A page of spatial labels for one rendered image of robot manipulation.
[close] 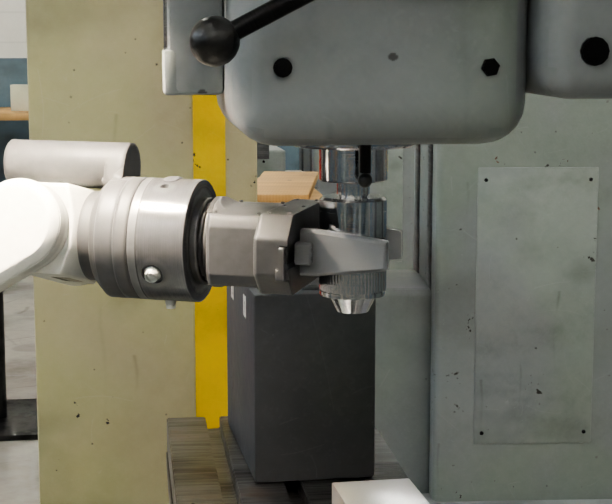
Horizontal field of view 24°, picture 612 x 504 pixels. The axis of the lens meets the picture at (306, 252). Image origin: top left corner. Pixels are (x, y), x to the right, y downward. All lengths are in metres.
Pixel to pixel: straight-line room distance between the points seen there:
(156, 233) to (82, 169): 0.09
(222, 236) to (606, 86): 0.28
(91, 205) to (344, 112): 0.23
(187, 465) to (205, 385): 1.30
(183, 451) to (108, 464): 1.30
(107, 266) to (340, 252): 0.17
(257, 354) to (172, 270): 0.40
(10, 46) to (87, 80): 7.31
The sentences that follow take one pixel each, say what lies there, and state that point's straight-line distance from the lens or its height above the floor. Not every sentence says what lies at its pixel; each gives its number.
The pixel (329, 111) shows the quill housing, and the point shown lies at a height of 1.33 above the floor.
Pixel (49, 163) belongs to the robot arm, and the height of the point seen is 1.29.
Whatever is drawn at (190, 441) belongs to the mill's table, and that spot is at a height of 0.95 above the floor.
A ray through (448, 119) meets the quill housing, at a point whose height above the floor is 1.33.
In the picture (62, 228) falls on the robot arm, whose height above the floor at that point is 1.25.
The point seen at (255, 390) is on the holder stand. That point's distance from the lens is 1.41.
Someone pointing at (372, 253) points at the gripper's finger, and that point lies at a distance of 0.98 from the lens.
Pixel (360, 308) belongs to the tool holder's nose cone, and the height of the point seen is 1.19.
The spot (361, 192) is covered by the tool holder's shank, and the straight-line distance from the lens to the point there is 1.00.
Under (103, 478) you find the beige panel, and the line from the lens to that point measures 2.84.
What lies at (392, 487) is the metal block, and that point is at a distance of 0.95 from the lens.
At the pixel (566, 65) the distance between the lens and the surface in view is 0.91.
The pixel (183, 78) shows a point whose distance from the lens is 0.97.
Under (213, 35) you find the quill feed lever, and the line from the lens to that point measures 0.85.
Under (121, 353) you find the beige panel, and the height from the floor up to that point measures 0.78.
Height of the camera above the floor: 1.38
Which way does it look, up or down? 9 degrees down
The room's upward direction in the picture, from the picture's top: straight up
